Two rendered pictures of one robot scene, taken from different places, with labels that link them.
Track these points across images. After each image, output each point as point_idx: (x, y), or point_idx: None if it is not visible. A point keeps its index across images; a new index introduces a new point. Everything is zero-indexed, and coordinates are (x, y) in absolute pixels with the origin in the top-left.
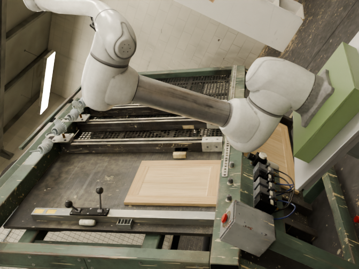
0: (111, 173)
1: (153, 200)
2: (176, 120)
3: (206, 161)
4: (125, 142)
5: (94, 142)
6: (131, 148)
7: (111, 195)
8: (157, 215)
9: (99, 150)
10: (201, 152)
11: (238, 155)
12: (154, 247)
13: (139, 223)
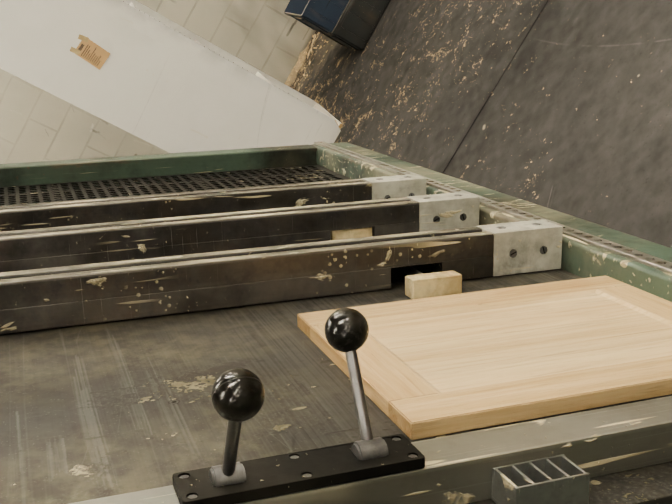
0: (191, 371)
1: (546, 393)
2: (311, 212)
3: (559, 283)
4: (175, 262)
5: (14, 278)
6: (204, 287)
7: (293, 428)
8: (669, 412)
9: (39, 314)
10: (491, 279)
11: (658, 248)
12: None
13: (593, 478)
